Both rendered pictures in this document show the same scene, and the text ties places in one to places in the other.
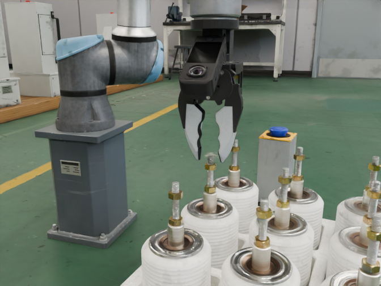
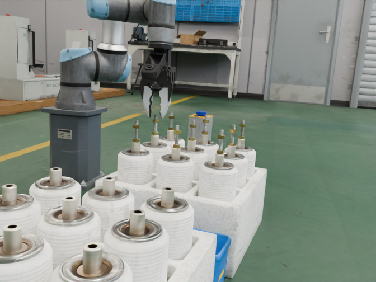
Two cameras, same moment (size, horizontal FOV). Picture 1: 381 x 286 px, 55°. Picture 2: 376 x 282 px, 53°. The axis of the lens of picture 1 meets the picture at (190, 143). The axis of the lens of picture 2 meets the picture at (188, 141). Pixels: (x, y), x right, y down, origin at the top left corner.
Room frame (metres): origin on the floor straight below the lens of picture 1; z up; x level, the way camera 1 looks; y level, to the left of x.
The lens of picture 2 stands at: (-0.57, -0.02, 0.50)
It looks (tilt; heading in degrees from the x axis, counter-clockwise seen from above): 12 degrees down; 354
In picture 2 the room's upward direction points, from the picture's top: 4 degrees clockwise
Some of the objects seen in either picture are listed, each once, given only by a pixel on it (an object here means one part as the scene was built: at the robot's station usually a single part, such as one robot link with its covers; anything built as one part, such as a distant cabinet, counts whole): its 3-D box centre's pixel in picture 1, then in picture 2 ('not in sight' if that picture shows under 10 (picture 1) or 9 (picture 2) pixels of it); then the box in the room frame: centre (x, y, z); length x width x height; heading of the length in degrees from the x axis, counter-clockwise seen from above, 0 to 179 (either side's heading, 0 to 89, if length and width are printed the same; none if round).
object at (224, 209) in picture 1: (210, 208); (154, 145); (0.55, -0.03, 0.25); 0.08 x 0.08 x 0.01
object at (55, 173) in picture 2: not in sight; (55, 177); (0.16, 0.16, 0.26); 0.02 x 0.02 x 0.03
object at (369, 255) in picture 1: (372, 250); (220, 144); (0.34, -0.19, 0.30); 0.01 x 0.01 x 0.08
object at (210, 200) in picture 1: (210, 201); (154, 140); (0.55, -0.03, 0.26); 0.02 x 0.02 x 0.03
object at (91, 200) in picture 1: (90, 178); (75, 145); (0.94, 0.28, 0.15); 0.19 x 0.19 x 0.30; 72
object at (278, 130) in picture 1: (278, 132); (201, 114); (0.79, -0.20, 0.32); 0.04 x 0.04 x 0.02
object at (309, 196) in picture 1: (296, 194); (204, 143); (0.60, -0.19, 0.25); 0.08 x 0.08 x 0.01
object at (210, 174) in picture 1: (210, 178); (155, 127); (0.55, -0.03, 0.30); 0.01 x 0.01 x 0.08
